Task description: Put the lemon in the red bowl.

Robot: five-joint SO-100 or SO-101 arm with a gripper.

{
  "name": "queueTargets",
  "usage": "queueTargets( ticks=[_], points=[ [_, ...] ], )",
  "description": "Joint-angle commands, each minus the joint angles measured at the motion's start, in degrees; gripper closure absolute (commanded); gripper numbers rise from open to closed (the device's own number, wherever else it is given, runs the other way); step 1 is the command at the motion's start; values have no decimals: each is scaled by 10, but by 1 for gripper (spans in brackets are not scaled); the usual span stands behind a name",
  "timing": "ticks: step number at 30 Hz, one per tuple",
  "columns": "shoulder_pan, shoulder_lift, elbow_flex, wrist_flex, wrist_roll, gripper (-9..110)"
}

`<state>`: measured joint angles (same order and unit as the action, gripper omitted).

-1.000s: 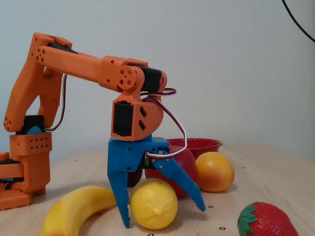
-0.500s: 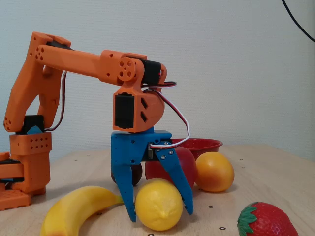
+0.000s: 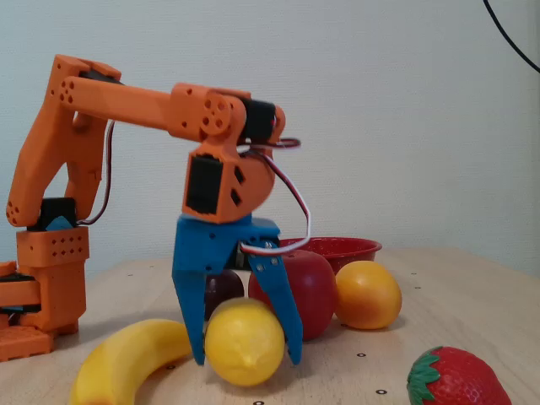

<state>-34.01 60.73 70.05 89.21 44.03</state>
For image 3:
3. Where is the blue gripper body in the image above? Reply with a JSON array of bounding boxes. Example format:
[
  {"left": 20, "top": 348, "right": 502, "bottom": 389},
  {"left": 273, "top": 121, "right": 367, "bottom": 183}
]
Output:
[{"left": 171, "top": 213, "right": 282, "bottom": 279}]

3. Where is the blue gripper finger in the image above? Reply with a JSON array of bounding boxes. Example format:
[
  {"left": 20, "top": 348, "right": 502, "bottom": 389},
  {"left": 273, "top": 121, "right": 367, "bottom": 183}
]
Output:
[
  {"left": 171, "top": 273, "right": 208, "bottom": 366},
  {"left": 246, "top": 251, "right": 304, "bottom": 366}
]

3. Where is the yellow toy lemon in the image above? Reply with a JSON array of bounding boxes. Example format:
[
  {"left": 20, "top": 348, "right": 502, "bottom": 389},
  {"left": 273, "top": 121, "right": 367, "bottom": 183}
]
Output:
[{"left": 203, "top": 297, "right": 287, "bottom": 387}]

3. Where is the orange robot base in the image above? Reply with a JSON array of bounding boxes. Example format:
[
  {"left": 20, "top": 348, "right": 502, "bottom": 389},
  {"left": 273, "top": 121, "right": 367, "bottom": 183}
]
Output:
[{"left": 0, "top": 260, "right": 56, "bottom": 364}]

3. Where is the red speckled bowl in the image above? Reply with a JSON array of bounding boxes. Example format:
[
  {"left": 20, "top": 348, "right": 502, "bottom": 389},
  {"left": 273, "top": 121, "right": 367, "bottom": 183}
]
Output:
[{"left": 278, "top": 236, "right": 383, "bottom": 275}]

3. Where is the red toy apple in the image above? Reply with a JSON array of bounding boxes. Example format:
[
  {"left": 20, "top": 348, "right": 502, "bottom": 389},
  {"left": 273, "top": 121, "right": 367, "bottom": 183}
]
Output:
[{"left": 247, "top": 249, "right": 338, "bottom": 342}]

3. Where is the dark purple toy plum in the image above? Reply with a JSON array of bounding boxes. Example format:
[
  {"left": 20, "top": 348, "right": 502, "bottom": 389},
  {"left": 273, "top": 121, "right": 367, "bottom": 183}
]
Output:
[{"left": 204, "top": 269, "right": 246, "bottom": 321}]

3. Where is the yellow toy banana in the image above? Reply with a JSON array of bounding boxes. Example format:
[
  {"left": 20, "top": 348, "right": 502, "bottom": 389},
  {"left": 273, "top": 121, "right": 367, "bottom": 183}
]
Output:
[{"left": 69, "top": 319, "right": 194, "bottom": 405}]

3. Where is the toy orange fruit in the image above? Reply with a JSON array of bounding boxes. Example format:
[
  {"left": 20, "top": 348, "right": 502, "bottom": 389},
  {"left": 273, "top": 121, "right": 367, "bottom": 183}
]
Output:
[{"left": 334, "top": 260, "right": 402, "bottom": 330}]

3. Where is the red toy strawberry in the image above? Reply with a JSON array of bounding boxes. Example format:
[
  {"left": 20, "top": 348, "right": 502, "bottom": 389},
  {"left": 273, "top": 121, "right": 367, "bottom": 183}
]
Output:
[{"left": 406, "top": 345, "right": 513, "bottom": 405}]

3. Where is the white red black gripper cable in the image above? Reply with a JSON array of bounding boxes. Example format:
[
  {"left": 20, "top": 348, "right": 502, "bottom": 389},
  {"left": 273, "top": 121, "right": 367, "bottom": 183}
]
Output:
[{"left": 235, "top": 138, "right": 314, "bottom": 257}]

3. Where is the white red black shoulder cable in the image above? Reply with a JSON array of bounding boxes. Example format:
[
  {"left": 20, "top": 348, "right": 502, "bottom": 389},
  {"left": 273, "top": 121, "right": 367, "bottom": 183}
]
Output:
[{"left": 78, "top": 120, "right": 116, "bottom": 227}]

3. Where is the thin black hanging cable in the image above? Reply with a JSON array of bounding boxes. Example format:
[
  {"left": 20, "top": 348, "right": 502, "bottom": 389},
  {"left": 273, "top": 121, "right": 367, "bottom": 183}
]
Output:
[{"left": 483, "top": 0, "right": 540, "bottom": 73}]

